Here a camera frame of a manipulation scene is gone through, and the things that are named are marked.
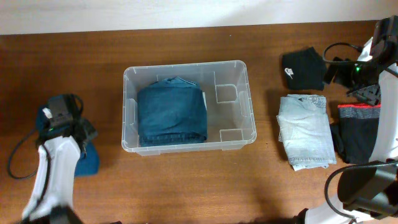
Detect teal blue shirt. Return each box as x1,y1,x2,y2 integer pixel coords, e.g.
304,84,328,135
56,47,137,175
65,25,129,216
35,104,101,178

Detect dark blue jeans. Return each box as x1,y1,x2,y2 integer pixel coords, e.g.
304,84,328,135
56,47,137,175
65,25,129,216
137,77,208,147

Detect clear plastic storage container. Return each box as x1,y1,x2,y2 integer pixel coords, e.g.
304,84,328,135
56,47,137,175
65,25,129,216
121,60,257,156

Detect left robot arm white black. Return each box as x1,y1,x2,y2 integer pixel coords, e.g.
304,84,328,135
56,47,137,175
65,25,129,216
21,118,100,223

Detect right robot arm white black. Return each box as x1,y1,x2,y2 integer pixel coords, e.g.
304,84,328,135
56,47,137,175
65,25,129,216
292,16,397,223

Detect black folded shirt white logo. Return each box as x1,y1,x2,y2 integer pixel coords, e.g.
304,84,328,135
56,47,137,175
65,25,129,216
282,47,326,91

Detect black shorts red waistband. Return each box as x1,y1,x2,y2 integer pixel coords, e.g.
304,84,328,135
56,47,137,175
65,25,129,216
330,103,381,164

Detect light blue folded jeans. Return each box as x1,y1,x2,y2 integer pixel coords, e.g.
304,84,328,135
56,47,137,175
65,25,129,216
277,94,336,171

